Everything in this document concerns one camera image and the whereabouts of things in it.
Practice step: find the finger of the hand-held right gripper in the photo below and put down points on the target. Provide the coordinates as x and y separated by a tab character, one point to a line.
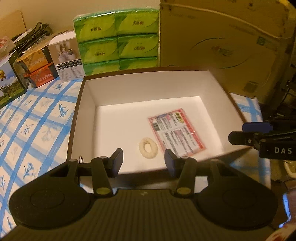
256	127
242	138

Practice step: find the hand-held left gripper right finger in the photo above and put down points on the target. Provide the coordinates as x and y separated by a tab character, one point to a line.
168	162

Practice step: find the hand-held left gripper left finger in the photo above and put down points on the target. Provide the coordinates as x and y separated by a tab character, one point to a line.
117	161

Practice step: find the brown cardboard box white inside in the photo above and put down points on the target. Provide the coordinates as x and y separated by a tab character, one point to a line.
120	120

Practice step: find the pink printed flat packet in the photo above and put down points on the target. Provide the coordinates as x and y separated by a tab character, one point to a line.
177	131

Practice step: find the large brown cardboard carton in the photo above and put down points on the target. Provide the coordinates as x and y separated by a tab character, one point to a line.
219	46

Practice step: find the blue checked bed sheet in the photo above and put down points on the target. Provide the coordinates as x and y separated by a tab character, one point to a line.
34	120

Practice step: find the orange snack box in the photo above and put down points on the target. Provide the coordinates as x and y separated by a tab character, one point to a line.
42	77

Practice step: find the white product box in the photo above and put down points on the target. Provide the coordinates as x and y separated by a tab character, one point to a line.
67	60

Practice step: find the stack of green tissue packs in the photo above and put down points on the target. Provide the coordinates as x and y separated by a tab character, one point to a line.
115	39

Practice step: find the yellow snack box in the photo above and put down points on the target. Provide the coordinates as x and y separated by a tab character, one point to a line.
34	59

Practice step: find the cow print carton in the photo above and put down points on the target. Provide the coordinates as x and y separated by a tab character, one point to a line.
9	83

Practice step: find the white paper bag red print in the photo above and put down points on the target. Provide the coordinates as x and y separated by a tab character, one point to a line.
5	46

